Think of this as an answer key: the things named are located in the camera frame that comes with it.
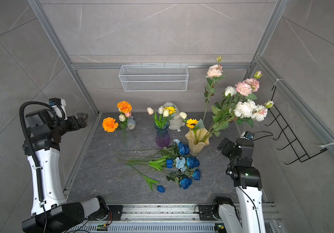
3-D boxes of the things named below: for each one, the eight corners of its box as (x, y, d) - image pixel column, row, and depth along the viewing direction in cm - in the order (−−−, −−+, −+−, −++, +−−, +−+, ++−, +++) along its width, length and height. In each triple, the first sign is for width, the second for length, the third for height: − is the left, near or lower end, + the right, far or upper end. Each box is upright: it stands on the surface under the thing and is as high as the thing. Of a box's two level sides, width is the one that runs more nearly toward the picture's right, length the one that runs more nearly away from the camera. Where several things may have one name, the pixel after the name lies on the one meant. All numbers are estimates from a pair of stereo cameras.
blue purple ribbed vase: (156, 147, 101) (153, 129, 84) (156, 138, 106) (154, 119, 89) (170, 147, 100) (169, 129, 84) (170, 138, 105) (169, 119, 89)
